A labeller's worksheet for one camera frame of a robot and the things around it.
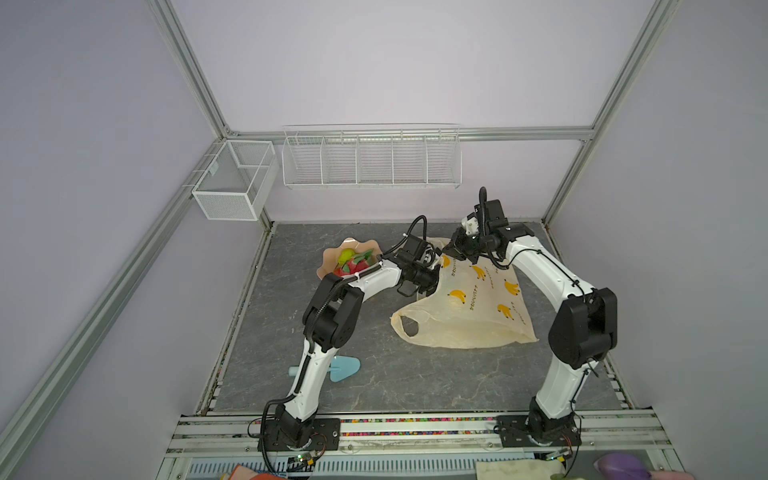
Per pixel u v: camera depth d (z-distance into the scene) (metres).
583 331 0.49
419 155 1.05
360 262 0.96
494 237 0.65
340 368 0.83
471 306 0.81
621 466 0.70
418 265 0.85
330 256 1.05
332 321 0.57
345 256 1.02
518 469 0.68
